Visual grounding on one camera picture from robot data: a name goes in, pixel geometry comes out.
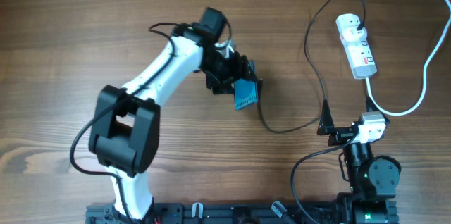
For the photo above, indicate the Galaxy smartphone teal screen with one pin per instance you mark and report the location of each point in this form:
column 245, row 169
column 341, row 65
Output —
column 245, row 93

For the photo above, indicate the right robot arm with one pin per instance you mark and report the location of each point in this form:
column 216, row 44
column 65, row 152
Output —
column 373, row 179

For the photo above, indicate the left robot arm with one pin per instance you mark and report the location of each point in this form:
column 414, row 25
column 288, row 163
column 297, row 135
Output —
column 126, row 128

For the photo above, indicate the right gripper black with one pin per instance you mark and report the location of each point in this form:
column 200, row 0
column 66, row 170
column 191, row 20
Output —
column 327, row 127

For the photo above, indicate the white USB charger plug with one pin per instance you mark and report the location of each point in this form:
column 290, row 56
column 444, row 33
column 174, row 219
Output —
column 352, row 36

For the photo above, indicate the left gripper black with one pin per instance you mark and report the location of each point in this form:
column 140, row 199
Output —
column 241, row 70

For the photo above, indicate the white power strip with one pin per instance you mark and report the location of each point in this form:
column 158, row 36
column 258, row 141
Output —
column 359, row 56

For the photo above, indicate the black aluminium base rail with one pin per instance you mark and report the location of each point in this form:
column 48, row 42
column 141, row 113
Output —
column 332, row 212

